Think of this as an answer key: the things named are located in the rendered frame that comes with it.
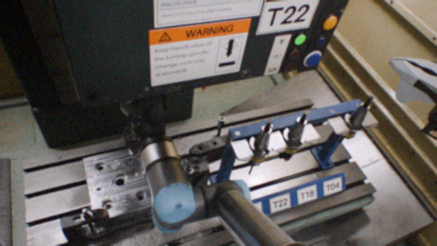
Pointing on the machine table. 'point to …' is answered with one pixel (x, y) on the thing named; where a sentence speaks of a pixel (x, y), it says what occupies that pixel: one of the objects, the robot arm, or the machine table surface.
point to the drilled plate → (121, 213)
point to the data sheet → (202, 11)
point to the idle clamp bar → (207, 148)
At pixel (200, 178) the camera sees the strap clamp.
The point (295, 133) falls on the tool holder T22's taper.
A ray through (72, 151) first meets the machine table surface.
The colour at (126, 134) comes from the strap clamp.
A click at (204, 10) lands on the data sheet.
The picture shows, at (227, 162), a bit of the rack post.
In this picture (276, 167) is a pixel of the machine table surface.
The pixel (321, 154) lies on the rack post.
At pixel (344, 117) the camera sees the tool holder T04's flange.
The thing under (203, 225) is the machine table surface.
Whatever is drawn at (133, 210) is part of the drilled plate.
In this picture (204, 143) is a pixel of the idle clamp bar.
